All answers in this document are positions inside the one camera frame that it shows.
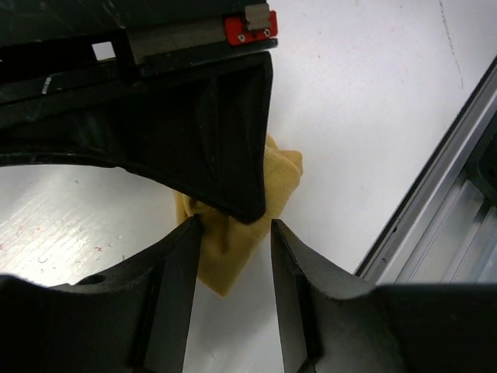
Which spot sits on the tan yellow sock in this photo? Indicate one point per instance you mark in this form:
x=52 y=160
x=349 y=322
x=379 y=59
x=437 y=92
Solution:
x=228 y=243

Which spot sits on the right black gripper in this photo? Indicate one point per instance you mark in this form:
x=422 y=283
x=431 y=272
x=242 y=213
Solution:
x=201 y=131

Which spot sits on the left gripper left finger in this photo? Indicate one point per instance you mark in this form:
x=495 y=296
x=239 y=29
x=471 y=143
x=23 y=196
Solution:
x=132 y=317

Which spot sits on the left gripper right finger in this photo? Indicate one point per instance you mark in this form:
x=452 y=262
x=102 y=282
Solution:
x=332 y=321

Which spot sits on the aluminium rail frame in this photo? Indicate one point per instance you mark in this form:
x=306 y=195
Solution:
x=444 y=230

